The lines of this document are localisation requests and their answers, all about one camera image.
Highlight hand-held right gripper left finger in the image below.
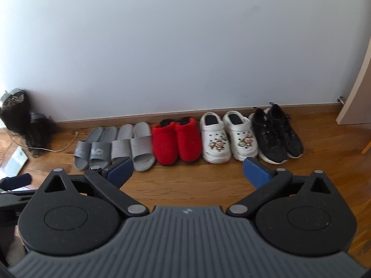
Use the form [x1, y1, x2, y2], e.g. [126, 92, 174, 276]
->
[39, 156, 149, 218]

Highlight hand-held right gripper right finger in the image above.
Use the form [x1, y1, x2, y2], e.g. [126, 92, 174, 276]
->
[226, 156, 334, 218]

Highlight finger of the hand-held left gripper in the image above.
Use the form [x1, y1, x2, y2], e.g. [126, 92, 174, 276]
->
[0, 173, 32, 192]
[0, 190, 37, 209]

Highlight white flat scale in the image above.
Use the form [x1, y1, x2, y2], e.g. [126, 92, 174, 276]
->
[0, 146, 29, 178]

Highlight black tulle cloth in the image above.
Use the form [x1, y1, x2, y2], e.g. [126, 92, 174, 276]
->
[0, 88, 57, 158]

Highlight white cable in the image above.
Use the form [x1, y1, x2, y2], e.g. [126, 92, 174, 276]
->
[29, 132, 79, 152]

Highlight white clog with charms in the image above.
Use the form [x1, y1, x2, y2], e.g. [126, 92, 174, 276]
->
[223, 111, 258, 162]
[200, 111, 232, 164]

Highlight dark grey slide faded print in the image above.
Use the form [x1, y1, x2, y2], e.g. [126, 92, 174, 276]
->
[73, 126, 104, 171]

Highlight red plush slipper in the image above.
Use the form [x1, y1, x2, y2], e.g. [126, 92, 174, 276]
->
[175, 117, 202, 163]
[151, 119, 179, 166]

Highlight black sneaker white sole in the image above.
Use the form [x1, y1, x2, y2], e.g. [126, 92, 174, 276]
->
[250, 107, 289, 165]
[265, 103, 304, 159]

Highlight dark grey slide white print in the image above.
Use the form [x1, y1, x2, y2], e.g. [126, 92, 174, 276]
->
[89, 126, 118, 170]

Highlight light grey slide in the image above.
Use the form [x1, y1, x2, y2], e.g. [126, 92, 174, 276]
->
[130, 122, 156, 172]
[111, 123, 134, 165]

